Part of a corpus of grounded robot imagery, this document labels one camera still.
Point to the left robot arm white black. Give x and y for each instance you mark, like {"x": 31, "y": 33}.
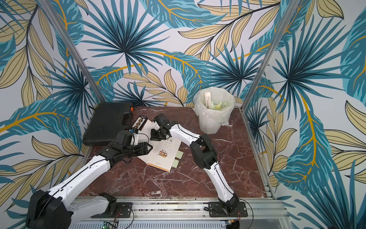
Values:
{"x": 53, "y": 209}

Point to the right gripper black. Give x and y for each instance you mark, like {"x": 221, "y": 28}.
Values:
{"x": 157, "y": 133}

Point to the green sticky note bottom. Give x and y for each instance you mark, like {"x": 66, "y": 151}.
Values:
{"x": 175, "y": 163}

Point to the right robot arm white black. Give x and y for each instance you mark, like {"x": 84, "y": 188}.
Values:
{"x": 204, "y": 155}

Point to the green sticky note middle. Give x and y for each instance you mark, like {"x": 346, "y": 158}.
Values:
{"x": 179, "y": 154}

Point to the aluminium rail frame front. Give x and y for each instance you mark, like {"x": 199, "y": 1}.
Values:
{"x": 192, "y": 213}

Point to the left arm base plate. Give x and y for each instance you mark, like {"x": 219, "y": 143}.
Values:
{"x": 119, "y": 210}

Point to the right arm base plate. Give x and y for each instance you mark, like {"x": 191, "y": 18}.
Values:
{"x": 219, "y": 210}

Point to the orange children's book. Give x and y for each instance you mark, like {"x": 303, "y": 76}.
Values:
{"x": 163, "y": 153}

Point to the black plastic tool case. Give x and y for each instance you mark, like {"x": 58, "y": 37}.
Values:
{"x": 107, "y": 121}

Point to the green sticky note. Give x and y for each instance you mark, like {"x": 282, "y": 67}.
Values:
{"x": 175, "y": 163}
{"x": 179, "y": 154}

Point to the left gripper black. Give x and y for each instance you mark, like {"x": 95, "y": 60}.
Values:
{"x": 143, "y": 149}

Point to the white trash bin with bag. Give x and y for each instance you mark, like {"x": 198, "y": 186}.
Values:
{"x": 213, "y": 106}

